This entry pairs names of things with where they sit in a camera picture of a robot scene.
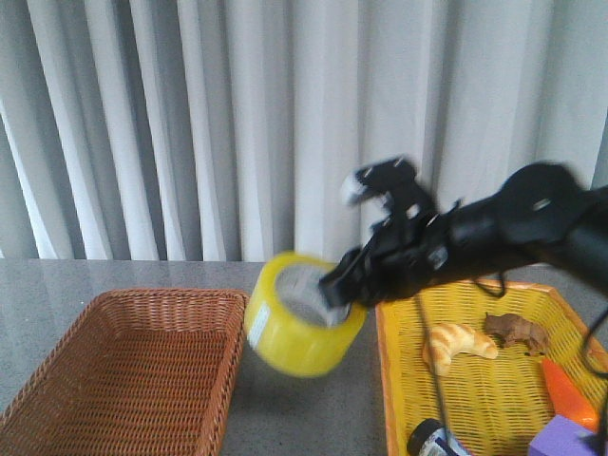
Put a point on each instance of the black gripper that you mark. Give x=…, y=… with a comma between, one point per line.
x=394, y=263

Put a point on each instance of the yellow packing tape roll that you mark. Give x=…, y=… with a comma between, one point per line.
x=290, y=324

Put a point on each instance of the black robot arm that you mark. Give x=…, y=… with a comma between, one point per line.
x=539, y=215

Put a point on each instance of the toy croissant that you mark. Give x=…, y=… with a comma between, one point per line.
x=447, y=340

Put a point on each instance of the brown toy animal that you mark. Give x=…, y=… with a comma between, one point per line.
x=512, y=328

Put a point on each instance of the black capped white bottle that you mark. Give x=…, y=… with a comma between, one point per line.
x=431, y=438

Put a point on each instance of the yellow plastic woven basket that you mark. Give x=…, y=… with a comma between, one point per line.
x=494, y=407

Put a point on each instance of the grey pleated curtain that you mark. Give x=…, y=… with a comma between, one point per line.
x=223, y=130

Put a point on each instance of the brown wicker basket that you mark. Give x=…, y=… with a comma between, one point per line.
x=140, y=372

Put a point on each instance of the orange toy carrot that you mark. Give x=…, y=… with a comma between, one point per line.
x=566, y=399

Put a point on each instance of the purple foam block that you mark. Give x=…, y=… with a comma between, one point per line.
x=561, y=437

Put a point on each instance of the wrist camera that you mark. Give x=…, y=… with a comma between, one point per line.
x=394, y=183

